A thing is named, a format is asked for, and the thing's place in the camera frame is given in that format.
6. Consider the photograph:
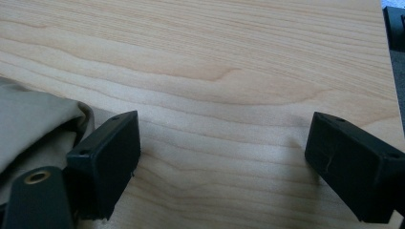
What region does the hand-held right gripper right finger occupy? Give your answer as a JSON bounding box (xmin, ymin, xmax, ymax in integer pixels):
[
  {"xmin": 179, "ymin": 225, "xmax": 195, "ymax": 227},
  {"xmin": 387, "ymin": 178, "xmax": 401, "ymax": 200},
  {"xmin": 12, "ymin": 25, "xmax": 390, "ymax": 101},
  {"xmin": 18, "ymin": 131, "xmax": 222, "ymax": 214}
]
[{"xmin": 304, "ymin": 111, "xmax": 405, "ymax": 224}]

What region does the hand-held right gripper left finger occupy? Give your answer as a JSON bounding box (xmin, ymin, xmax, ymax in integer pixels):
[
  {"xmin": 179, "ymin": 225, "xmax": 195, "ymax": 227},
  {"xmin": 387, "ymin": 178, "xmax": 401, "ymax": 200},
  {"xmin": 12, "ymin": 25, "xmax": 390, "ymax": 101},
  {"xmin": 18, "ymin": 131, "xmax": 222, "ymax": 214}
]
[{"xmin": 65, "ymin": 110, "xmax": 142, "ymax": 221}]

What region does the beige cloth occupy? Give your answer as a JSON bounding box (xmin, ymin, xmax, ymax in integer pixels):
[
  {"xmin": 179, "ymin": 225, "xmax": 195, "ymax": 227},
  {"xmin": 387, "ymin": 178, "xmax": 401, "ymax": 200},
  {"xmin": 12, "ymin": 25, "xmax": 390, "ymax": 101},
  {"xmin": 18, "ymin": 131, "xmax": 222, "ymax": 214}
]
[{"xmin": 0, "ymin": 75, "xmax": 96, "ymax": 204}]

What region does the black metal stand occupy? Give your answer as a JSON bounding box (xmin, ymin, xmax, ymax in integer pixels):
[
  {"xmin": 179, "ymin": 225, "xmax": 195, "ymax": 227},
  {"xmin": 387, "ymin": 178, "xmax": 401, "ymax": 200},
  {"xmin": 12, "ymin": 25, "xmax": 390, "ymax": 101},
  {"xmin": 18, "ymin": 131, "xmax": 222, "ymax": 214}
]
[{"xmin": 382, "ymin": 5, "xmax": 405, "ymax": 52}]

